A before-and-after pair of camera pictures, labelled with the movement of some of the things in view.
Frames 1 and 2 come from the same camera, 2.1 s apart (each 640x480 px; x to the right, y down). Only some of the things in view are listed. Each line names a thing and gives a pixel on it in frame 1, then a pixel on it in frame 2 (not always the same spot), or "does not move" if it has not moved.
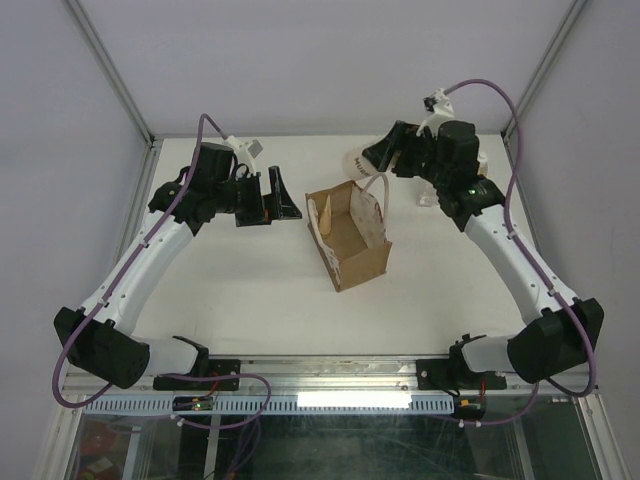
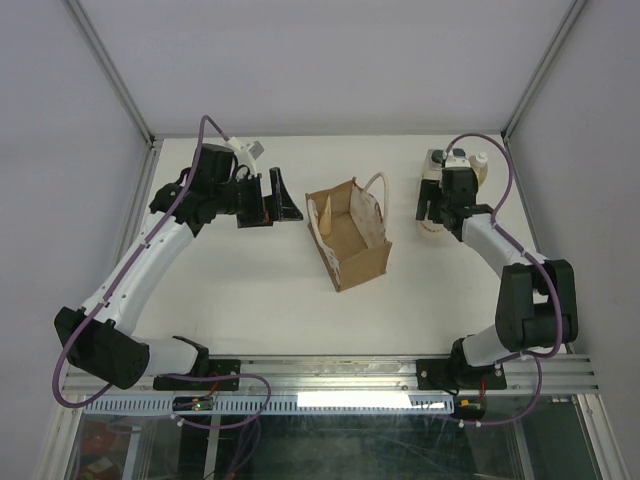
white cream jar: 357,165 to 430,231
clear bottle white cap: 483,164 does not move
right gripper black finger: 382,152 to 430,191
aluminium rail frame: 336,376 does not move
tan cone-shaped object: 326,218 does not move
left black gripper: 260,214 does not move
